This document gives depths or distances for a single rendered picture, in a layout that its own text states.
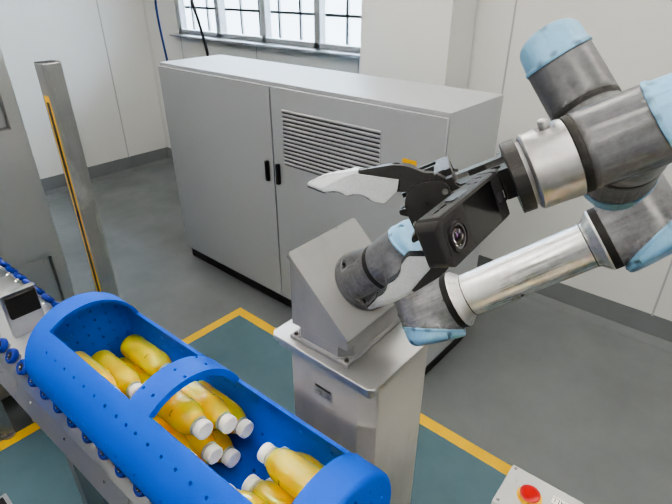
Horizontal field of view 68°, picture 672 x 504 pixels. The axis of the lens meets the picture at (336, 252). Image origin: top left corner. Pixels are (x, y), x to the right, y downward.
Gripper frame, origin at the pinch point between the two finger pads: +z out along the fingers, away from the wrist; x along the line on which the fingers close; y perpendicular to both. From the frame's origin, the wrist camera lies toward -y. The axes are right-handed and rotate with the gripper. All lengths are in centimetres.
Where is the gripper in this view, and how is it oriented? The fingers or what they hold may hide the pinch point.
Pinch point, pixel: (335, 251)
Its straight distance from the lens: 52.4
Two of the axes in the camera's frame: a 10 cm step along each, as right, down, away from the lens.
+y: 1.8, -3.8, 9.1
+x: -4.2, -8.6, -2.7
